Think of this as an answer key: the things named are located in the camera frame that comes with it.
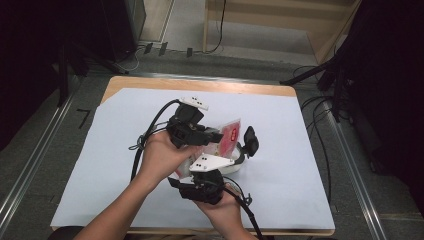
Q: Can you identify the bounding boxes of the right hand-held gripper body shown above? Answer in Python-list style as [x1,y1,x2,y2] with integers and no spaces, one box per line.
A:
[179,154,235,205]

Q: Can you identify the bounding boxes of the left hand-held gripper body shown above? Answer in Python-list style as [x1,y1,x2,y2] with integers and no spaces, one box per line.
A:
[166,96,210,149]

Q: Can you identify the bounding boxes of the red and white refill pouch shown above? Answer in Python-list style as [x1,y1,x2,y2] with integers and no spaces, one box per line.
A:
[173,118,242,179]

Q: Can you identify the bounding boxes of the clear jar with black lid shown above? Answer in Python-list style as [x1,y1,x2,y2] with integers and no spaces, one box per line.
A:
[216,125,260,175]

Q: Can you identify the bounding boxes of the person's right hand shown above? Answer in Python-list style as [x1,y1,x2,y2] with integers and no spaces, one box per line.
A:
[194,191,246,228]

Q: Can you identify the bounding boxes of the person's left hand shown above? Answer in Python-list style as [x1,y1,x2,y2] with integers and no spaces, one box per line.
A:
[137,130,201,188]

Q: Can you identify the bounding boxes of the wooden table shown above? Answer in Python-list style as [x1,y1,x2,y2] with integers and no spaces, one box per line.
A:
[50,75,336,236]

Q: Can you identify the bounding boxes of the black cabinet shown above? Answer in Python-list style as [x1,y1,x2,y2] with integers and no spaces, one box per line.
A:
[99,0,147,63]

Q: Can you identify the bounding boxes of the dark round stool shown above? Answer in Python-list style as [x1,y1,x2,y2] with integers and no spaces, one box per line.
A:
[48,225,86,240]

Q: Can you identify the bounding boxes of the black metal stand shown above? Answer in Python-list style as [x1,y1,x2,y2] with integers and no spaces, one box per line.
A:
[279,56,354,123]

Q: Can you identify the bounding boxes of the left hand-held gripper black cable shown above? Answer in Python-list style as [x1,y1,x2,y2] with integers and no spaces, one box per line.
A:
[128,98,183,183]

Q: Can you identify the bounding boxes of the hand-held gripper black cable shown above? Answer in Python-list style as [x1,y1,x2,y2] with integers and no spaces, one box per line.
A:
[128,98,183,183]
[223,176,265,240]

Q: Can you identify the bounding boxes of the right hand-held gripper black cable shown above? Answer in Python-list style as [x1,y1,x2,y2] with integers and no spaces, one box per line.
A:
[223,176,265,240]

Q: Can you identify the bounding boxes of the white floor cable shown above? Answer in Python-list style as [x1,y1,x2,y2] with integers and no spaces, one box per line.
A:
[116,46,145,73]

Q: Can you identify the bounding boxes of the hanging black cable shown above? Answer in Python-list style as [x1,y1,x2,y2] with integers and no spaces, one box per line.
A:
[194,0,228,55]

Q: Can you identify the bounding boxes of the black floor cables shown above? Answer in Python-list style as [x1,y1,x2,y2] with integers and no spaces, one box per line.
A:
[293,64,334,205]

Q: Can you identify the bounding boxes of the light wooden shelf frame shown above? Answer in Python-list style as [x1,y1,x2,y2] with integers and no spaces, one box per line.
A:
[202,0,363,65]

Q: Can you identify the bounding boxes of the metal floor rail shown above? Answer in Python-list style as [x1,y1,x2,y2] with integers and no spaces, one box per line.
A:
[0,78,83,232]
[321,99,388,240]

